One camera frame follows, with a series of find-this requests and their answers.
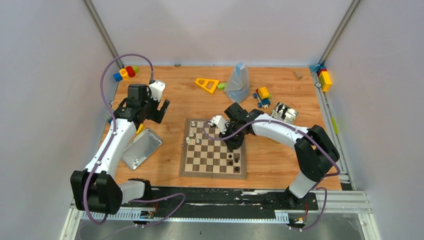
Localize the wooden chess board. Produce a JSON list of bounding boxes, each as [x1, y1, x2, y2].
[[179, 118, 247, 179]]

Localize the yellow tin with chess pieces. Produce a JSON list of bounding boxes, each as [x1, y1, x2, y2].
[[269, 102, 299, 124]]

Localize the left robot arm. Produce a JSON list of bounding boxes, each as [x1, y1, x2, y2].
[[70, 80, 170, 215]]

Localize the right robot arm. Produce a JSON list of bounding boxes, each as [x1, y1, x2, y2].
[[208, 102, 340, 209]]

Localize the small yellow block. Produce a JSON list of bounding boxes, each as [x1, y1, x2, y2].
[[135, 124, 145, 135]]

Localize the toy brick car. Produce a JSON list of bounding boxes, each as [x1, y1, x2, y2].
[[252, 87, 272, 109]]

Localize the green block by bag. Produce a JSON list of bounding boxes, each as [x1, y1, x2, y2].
[[217, 82, 227, 90]]

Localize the colourful cylinder blocks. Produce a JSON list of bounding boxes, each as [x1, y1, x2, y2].
[[113, 65, 140, 82]]

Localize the silver tin lid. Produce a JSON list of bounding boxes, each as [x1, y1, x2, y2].
[[121, 128, 163, 170]]

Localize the yellow triangle block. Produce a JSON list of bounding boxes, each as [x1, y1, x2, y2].
[[194, 78, 220, 95]]

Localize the brown wooden block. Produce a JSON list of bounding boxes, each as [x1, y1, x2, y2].
[[293, 71, 303, 80]]

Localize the stacked duplo bricks corner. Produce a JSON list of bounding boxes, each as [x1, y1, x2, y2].
[[309, 64, 333, 92]]

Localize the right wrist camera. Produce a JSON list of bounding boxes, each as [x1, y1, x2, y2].
[[209, 115, 228, 134]]

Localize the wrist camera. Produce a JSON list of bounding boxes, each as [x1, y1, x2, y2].
[[148, 80, 167, 102], [209, 115, 228, 134]]

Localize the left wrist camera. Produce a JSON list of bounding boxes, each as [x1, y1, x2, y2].
[[148, 80, 167, 102]]

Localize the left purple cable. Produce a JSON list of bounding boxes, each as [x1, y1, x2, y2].
[[82, 52, 186, 228]]

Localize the purple cable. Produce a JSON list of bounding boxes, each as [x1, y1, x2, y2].
[[82, 52, 186, 228], [202, 119, 342, 232]]

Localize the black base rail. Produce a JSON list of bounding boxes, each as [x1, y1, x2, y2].
[[124, 186, 319, 219]]

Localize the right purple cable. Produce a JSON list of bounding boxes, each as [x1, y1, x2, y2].
[[202, 119, 342, 232]]

